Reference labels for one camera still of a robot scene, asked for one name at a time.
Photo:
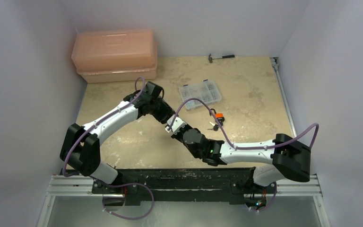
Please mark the bunch of black keys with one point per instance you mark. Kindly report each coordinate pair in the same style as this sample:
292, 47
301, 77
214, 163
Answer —
214, 126

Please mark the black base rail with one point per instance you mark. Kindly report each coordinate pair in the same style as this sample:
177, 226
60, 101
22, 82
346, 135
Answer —
229, 185

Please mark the aluminium frame rail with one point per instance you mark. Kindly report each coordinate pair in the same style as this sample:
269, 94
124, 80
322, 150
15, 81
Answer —
253, 100

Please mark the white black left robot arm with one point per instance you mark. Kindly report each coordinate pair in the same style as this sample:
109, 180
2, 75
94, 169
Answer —
81, 146

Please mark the pink plastic toolbox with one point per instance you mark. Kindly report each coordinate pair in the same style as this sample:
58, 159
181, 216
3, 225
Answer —
113, 56

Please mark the small hammer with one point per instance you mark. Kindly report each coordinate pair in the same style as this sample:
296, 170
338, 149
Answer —
211, 58

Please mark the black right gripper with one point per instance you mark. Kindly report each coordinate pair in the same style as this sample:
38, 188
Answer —
176, 134

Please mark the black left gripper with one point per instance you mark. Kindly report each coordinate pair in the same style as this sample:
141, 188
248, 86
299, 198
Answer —
168, 111

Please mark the clear plastic screw organizer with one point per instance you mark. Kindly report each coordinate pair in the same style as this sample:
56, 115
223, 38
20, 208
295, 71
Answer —
207, 91

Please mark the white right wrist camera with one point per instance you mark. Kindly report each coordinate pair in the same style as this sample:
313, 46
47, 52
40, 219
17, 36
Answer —
174, 124

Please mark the orange and black padlock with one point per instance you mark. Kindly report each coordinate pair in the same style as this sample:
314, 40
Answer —
219, 116

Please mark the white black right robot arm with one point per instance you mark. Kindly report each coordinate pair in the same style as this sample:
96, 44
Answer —
282, 157

